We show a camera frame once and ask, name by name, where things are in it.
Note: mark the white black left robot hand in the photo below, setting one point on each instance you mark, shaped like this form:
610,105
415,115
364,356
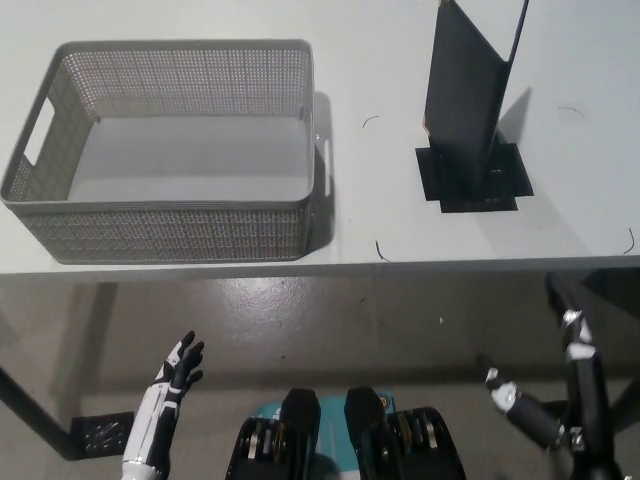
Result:
157,415

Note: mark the black notebook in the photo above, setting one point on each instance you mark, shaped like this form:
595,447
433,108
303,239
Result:
462,110

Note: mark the black table foot plate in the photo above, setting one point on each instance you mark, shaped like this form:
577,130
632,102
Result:
102,436

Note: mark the white table leg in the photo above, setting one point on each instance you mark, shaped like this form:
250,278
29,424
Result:
97,350

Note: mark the black table floor bar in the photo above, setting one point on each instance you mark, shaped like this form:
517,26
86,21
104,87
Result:
35,405

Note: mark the grey perforated plastic basket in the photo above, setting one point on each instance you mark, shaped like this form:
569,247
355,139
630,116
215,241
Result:
165,235

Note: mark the black cross-shaped floor mat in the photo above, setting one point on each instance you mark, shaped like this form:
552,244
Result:
435,175

